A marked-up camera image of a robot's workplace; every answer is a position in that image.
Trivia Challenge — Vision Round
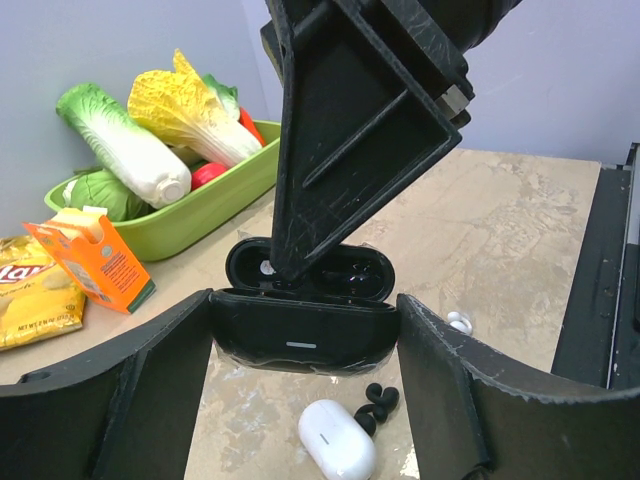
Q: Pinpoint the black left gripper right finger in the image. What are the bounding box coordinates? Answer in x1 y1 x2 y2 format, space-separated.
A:
396 294 639 479

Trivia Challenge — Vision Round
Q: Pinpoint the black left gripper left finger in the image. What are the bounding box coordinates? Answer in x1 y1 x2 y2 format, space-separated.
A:
1 290 213 479

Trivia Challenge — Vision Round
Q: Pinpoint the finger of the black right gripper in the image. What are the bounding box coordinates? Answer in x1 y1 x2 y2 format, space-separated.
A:
268 1 474 279

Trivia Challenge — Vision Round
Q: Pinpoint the black earbud charging case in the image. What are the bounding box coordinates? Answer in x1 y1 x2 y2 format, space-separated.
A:
209 237 400 376

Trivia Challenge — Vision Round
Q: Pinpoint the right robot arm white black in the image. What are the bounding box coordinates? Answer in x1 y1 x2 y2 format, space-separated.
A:
260 0 514 279

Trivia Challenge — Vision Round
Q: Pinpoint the white earbud charging case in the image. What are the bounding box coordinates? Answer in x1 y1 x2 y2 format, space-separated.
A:
298 399 377 480

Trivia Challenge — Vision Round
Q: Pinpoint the white earbud near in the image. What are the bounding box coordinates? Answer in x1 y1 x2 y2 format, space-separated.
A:
446 311 473 335

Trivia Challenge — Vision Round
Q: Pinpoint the orange carrot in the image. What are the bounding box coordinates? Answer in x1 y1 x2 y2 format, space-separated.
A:
239 107 266 147

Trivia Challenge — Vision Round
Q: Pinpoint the yellow Lays chips bag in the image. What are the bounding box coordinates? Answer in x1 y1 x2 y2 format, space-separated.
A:
0 235 86 350

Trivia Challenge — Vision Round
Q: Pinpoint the green leaf lettuce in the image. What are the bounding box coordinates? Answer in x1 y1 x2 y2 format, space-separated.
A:
202 74 241 121

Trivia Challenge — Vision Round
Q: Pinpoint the orange small carton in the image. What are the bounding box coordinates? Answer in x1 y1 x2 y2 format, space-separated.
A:
23 208 156 314

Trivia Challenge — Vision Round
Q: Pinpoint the red tomato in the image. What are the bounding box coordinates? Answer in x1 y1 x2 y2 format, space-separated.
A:
191 162 228 191

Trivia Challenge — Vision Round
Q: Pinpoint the yellow napa cabbage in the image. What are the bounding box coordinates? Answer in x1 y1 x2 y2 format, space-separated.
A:
127 49 262 168

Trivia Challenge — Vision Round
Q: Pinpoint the green plastic basket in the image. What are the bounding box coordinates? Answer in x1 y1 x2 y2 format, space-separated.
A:
43 119 282 263

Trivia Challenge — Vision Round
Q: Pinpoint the round green cabbage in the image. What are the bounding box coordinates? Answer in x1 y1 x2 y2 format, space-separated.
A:
62 170 153 222

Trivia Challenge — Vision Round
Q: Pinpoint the green white napa cabbage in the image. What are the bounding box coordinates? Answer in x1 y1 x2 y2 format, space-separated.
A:
56 83 191 209

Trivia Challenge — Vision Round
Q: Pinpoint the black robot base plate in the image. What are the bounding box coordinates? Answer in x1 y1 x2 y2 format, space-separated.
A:
551 143 639 390

